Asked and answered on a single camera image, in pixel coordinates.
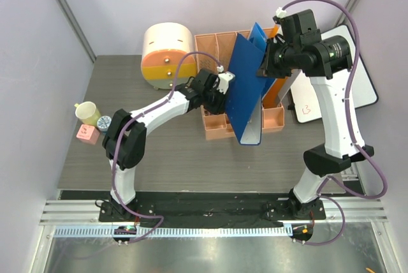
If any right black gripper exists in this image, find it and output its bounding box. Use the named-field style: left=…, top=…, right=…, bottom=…
left=256, top=38, right=298, bottom=79

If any blue ring binder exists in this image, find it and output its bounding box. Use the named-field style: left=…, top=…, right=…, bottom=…
left=226, top=33, right=269, bottom=145

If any orange desk file organizer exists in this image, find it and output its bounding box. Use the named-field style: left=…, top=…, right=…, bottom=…
left=194, top=24, right=285, bottom=140

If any yellow cabinet drawer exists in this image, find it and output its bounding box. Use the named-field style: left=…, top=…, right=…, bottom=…
left=141, top=63, right=197, bottom=80

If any white arched drawer cabinet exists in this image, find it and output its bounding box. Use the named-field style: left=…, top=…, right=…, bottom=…
left=140, top=22, right=196, bottom=91

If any orange folder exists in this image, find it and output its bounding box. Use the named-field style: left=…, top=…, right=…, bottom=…
left=263, top=26, right=294, bottom=109

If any light blue thin folder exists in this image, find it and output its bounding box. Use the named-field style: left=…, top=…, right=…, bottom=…
left=248, top=22, right=268, bottom=52

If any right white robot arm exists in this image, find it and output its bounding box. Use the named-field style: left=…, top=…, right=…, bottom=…
left=257, top=8, right=374, bottom=219

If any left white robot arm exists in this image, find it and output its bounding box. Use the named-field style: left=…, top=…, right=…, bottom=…
left=103, top=69, right=235, bottom=221

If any white dry-erase board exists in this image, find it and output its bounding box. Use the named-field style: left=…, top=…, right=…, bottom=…
left=288, top=24, right=379, bottom=124

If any small blue-label bottle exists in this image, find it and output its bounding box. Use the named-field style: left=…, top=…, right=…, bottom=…
left=96, top=115, right=112, bottom=133

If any pink sticky note pad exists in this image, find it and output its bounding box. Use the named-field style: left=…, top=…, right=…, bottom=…
left=76, top=124, right=99, bottom=145

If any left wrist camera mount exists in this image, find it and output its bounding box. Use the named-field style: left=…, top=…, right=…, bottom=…
left=216, top=65, right=235, bottom=94

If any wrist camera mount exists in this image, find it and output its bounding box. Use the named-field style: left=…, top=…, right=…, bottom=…
left=216, top=65, right=235, bottom=94
left=273, top=7, right=287, bottom=25

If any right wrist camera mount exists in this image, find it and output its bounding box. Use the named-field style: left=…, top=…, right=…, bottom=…
left=273, top=7, right=287, bottom=25

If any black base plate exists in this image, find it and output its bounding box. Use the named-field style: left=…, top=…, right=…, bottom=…
left=95, top=191, right=326, bottom=228

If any perforated cable tray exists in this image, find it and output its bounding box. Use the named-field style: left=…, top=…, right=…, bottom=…
left=54, top=224, right=293, bottom=239

